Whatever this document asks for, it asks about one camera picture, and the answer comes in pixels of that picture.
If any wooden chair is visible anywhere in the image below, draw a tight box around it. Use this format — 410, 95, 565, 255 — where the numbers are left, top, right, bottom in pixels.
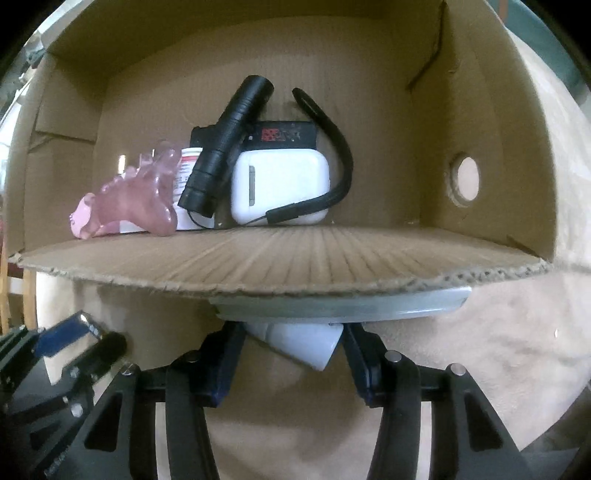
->
0, 194, 38, 335

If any beige blanket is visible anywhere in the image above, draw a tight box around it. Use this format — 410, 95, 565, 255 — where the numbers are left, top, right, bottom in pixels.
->
32, 14, 591, 480

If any small black box red print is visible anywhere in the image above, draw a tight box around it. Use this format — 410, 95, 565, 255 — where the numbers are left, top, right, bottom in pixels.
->
191, 120, 317, 153

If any white earbuds case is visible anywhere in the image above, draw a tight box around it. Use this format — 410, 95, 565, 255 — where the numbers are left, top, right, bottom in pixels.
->
230, 148, 331, 227

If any brown cardboard box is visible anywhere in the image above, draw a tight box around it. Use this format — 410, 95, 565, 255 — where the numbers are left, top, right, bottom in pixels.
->
7, 0, 561, 298

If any pink translucent plastic toy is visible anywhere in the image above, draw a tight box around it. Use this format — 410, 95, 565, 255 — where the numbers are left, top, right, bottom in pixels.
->
69, 141, 182, 238

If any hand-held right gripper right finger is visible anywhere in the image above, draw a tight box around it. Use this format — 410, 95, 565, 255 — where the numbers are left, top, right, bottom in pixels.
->
343, 322, 527, 480

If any white pill bottle red label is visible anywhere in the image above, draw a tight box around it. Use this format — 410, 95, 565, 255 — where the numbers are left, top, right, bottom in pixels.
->
117, 147, 218, 234

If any grey electronic device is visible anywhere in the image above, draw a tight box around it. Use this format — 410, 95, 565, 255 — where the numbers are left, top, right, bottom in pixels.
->
209, 285, 473, 372

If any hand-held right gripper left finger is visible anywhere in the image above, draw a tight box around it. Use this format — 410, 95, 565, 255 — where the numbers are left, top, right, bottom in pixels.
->
58, 322, 247, 480

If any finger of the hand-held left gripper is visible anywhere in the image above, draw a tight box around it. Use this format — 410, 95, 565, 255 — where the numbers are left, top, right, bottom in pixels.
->
60, 331, 128, 386
36, 311, 106, 360

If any black wrist strap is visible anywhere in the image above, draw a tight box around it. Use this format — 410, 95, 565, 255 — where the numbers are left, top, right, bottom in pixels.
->
242, 87, 355, 228

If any teal cloth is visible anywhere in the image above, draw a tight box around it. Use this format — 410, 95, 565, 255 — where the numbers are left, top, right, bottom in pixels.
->
505, 0, 591, 100

